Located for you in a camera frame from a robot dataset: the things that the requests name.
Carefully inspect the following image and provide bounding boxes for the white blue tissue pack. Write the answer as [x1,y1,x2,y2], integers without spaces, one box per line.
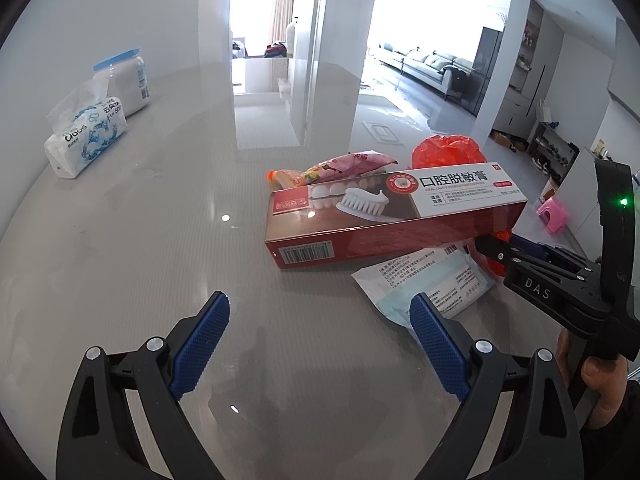
[44,80,128,179]

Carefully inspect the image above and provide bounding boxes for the cardboard boxes on floor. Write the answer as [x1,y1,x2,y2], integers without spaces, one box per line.
[490,130,528,153]

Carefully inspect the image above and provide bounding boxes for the person's right hand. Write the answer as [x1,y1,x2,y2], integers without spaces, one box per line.
[556,330,630,431]

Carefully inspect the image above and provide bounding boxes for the white jar with blue lid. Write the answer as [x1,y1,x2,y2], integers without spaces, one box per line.
[92,49,151,118]

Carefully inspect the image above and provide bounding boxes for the red toothpaste box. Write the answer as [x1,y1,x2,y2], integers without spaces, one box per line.
[264,162,528,272]

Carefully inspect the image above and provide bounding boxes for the pink snack packet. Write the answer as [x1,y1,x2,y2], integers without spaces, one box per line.
[300,150,399,184]

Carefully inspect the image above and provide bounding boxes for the wall shelf unit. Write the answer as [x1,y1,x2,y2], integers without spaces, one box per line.
[517,0,547,92]

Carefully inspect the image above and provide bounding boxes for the bed with clothes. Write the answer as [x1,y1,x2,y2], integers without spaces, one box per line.
[231,37,291,61]

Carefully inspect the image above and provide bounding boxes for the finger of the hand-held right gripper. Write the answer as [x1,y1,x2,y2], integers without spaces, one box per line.
[474,236,531,272]
[510,232,601,273]

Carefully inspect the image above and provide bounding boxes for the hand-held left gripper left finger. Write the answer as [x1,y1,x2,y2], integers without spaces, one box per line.
[56,291,232,480]

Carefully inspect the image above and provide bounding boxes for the packaged blue face mask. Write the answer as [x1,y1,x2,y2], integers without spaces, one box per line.
[351,242,497,323]

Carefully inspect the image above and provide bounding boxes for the beige curtain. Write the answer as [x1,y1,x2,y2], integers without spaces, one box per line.
[270,0,293,46]

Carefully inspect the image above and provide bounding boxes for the yellow tube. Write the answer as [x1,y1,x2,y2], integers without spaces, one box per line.
[267,168,311,189]

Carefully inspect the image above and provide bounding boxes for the pink plastic stool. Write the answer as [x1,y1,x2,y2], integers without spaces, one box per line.
[536,197,573,235]

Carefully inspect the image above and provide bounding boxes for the grey sofa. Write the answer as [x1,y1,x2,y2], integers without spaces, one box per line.
[377,42,476,101]

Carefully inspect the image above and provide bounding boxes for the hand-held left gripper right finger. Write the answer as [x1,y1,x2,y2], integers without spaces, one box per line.
[409,292,585,480]

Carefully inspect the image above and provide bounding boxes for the shoe rack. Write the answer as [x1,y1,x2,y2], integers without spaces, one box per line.
[527,120,581,181]

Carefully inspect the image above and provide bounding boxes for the dark refrigerator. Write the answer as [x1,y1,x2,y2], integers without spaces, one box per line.
[472,26,506,118]

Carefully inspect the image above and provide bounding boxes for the white door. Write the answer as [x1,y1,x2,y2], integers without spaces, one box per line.
[290,0,332,146]

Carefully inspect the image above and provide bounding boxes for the red plastic bag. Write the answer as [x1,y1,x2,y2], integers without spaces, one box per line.
[411,134,512,277]

